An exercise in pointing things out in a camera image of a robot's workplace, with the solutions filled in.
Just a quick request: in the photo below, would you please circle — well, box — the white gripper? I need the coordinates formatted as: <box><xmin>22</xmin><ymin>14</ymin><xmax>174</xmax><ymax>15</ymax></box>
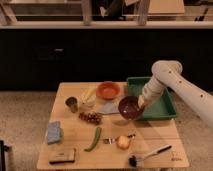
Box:
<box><xmin>138</xmin><ymin>78</ymin><xmax>166</xmax><ymax>108</ymax></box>

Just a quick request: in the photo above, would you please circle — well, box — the dark red bowl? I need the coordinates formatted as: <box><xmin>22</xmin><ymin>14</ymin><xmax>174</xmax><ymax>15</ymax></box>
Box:
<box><xmin>118</xmin><ymin>96</ymin><xmax>144</xmax><ymax>120</ymax></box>

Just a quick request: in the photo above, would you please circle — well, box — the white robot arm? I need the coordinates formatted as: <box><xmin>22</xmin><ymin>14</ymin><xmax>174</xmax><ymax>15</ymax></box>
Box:
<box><xmin>138</xmin><ymin>60</ymin><xmax>213</xmax><ymax>129</ymax></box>

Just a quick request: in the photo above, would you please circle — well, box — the green plastic tray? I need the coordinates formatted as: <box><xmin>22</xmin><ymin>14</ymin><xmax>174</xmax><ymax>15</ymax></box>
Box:
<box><xmin>126</xmin><ymin>77</ymin><xmax>177</xmax><ymax>121</ymax></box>

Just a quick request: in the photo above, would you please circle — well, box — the orange bowl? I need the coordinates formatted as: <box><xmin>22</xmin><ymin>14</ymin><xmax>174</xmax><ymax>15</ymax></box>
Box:
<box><xmin>96</xmin><ymin>81</ymin><xmax>120</xmax><ymax>100</ymax></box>

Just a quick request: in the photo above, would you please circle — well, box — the yellow onion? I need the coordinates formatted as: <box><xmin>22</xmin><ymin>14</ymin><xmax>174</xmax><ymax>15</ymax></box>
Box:
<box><xmin>116</xmin><ymin>136</ymin><xmax>130</xmax><ymax>150</ymax></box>

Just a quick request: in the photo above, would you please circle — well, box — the bunch of red grapes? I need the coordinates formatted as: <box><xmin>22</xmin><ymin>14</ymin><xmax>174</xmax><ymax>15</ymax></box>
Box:
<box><xmin>79</xmin><ymin>112</ymin><xmax>102</xmax><ymax>125</ymax></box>

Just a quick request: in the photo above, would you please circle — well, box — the green chili pepper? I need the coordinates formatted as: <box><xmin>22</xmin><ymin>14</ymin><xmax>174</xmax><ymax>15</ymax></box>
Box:
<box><xmin>84</xmin><ymin>127</ymin><xmax>102</xmax><ymax>152</ymax></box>

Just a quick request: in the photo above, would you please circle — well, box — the clear glass bowl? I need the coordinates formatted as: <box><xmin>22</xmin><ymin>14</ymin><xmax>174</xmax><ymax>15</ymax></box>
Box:
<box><xmin>80</xmin><ymin>95</ymin><xmax>96</xmax><ymax>107</ymax></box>

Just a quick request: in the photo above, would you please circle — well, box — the corn cob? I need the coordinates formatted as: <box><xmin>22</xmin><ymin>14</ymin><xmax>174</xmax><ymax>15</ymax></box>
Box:
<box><xmin>82</xmin><ymin>86</ymin><xmax>96</xmax><ymax>98</ymax></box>

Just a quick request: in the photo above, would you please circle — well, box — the black and white brush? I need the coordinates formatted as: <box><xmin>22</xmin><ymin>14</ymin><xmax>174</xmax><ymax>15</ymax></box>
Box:
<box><xmin>128</xmin><ymin>145</ymin><xmax>172</xmax><ymax>167</ymax></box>

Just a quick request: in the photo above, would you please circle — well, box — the metal cup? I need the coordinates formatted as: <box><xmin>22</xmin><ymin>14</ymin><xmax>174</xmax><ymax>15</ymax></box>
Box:
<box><xmin>65</xmin><ymin>97</ymin><xmax>78</xmax><ymax>113</ymax></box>

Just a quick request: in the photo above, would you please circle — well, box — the blue sponge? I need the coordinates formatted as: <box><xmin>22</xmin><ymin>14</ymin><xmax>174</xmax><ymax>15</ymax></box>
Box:
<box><xmin>47</xmin><ymin>121</ymin><xmax>62</xmax><ymax>145</ymax></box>

